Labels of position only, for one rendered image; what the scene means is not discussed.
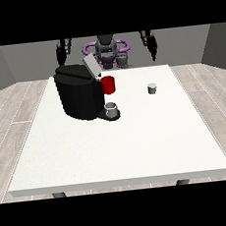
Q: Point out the pale grey machine lid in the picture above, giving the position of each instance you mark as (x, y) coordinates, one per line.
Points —
(91, 65)

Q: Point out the dark table leg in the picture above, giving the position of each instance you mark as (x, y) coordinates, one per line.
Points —
(59, 195)
(182, 182)

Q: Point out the small grey cup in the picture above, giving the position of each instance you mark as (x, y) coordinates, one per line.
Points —
(111, 109)

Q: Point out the red pod holder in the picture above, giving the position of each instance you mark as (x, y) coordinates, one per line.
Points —
(108, 85)

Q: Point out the black coffee machine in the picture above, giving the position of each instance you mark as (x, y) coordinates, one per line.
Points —
(79, 94)

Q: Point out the small grey coffee pod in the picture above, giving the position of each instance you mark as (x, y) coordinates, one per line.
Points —
(152, 88)

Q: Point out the grey robot trunk purple rings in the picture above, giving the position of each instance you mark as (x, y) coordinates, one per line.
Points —
(107, 54)

